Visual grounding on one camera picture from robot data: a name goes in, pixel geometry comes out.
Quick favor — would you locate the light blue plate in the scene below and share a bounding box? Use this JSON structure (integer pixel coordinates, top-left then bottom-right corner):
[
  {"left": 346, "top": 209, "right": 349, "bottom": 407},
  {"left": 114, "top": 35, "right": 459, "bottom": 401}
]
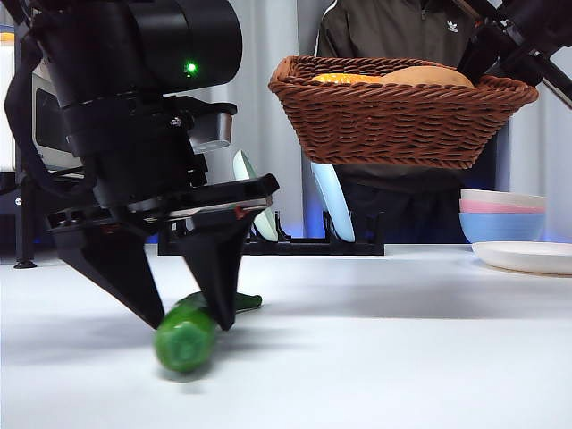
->
[{"left": 309, "top": 161, "right": 357, "bottom": 244}]

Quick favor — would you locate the grey curtain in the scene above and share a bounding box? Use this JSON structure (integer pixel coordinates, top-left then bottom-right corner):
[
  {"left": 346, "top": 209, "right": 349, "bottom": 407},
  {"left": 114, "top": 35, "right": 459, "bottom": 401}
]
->
[{"left": 196, "top": 0, "right": 572, "bottom": 245}]

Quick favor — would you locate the white box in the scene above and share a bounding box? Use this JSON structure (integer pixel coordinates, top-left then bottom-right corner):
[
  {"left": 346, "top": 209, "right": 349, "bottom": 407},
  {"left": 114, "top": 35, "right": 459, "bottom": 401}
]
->
[{"left": 0, "top": 43, "right": 17, "bottom": 173}]

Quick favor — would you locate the pink bowl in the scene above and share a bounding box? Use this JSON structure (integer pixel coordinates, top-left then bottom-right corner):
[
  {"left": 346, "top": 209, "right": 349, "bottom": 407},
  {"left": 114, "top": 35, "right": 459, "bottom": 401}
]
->
[{"left": 458, "top": 199, "right": 548, "bottom": 215}]

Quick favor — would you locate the tan potato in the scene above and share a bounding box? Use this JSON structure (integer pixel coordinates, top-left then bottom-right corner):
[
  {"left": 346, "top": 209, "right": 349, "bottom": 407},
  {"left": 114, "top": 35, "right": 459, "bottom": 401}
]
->
[{"left": 379, "top": 65, "right": 475, "bottom": 89}]

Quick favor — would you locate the black metal shelf frame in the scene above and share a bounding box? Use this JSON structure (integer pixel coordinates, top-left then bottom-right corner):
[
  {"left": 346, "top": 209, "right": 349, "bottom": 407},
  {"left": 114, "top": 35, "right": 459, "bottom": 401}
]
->
[{"left": 0, "top": 0, "right": 38, "bottom": 270}]

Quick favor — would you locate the person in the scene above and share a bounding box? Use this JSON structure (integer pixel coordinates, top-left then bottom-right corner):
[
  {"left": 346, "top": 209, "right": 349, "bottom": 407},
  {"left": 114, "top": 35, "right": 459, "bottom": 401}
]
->
[{"left": 315, "top": 0, "right": 498, "bottom": 245}]

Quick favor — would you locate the pale grey camera box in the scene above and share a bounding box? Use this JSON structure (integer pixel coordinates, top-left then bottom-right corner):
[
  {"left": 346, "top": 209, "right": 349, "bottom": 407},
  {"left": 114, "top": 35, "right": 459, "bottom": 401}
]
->
[{"left": 184, "top": 102, "right": 238, "bottom": 154}]

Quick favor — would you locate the cream white plate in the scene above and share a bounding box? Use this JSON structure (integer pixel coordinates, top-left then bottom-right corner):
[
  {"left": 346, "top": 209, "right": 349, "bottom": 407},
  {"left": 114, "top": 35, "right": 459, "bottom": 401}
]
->
[{"left": 471, "top": 240, "right": 572, "bottom": 276}]

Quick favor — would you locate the green cucumber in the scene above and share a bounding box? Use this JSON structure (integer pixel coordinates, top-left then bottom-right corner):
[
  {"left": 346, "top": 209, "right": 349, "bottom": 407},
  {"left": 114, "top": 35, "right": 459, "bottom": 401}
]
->
[{"left": 154, "top": 291, "right": 264, "bottom": 374}]

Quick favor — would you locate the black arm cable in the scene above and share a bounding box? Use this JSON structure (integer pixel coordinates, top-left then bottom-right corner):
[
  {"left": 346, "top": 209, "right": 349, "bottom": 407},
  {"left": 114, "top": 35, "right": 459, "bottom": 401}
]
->
[{"left": 3, "top": 39, "right": 97, "bottom": 200}]

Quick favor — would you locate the black dish rack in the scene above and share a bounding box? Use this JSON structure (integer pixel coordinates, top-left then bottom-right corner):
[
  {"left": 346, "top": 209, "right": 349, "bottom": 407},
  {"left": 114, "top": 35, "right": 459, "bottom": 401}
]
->
[{"left": 156, "top": 208, "right": 385, "bottom": 257}]

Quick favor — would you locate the pale green plate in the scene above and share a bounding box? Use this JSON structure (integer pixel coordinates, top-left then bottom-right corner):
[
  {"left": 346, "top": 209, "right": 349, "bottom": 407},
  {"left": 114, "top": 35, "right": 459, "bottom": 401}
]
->
[{"left": 231, "top": 149, "right": 279, "bottom": 243}]

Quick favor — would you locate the blue bowl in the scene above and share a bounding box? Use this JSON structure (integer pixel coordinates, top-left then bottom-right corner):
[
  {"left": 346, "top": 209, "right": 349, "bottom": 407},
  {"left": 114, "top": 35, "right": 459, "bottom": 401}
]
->
[{"left": 458, "top": 212, "right": 547, "bottom": 245}]

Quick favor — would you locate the orange corn cob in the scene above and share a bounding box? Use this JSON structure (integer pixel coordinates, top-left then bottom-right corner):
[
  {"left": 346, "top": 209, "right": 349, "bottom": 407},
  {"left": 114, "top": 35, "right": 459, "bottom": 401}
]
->
[{"left": 309, "top": 71, "right": 386, "bottom": 87}]

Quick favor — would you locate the brown wicker basket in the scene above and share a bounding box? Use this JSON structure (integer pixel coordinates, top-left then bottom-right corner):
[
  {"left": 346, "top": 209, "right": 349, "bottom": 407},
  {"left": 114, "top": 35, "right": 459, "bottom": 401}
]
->
[{"left": 267, "top": 55, "right": 540, "bottom": 171}]

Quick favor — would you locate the beige bowl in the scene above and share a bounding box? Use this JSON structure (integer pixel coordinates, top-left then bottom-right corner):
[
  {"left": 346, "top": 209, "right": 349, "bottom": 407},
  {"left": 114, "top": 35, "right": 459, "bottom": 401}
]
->
[{"left": 459, "top": 188, "right": 548, "bottom": 208}]

